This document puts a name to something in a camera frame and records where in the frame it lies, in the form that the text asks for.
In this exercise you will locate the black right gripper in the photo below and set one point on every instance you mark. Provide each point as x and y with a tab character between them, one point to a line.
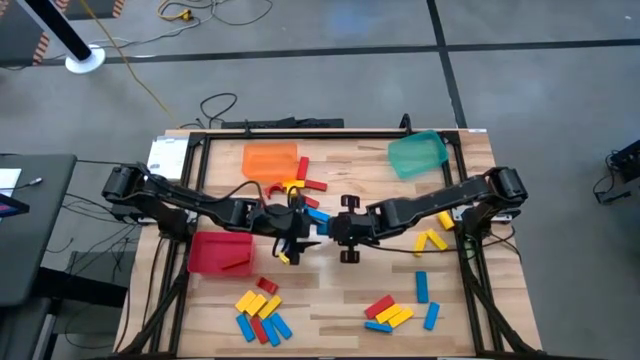
355	230

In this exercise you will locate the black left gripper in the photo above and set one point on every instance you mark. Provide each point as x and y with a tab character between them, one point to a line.
282	222

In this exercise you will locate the long blue block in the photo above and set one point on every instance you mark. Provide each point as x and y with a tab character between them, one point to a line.
422	287
318	215

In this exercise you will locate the red plastic bin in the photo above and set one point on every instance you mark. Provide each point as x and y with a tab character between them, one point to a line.
215	250

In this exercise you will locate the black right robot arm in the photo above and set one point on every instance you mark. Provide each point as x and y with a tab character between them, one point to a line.
440	199

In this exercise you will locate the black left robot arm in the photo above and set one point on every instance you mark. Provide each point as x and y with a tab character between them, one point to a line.
200	204

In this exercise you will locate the long red block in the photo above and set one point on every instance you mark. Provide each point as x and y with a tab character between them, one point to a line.
302	168

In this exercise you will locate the orange translucent plastic bin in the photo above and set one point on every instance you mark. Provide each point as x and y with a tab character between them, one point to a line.
270	160

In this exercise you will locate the yellow cylinder block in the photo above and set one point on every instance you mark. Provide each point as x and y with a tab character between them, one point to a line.
445	220

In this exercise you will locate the teal translucent plastic bin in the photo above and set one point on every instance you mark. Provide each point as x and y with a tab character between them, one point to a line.
417	155

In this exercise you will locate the black power strip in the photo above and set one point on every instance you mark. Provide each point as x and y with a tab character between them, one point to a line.
310	123

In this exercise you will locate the white booklet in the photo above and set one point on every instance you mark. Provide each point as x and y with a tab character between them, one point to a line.
167	155

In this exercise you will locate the black desk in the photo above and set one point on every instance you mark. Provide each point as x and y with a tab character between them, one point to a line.
35	240

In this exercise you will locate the dark tablet screen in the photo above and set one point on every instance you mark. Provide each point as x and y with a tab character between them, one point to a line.
10	206

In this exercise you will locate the white paper sheet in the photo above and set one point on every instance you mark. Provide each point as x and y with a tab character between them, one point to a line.
9	180

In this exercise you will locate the hazard-striped dark platform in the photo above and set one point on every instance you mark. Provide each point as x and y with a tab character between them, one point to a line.
95	7
15	40

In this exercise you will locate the black aluminium table frame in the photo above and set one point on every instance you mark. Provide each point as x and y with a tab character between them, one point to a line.
325	135

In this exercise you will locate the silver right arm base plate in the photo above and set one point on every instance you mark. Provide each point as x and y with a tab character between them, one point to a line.
502	217

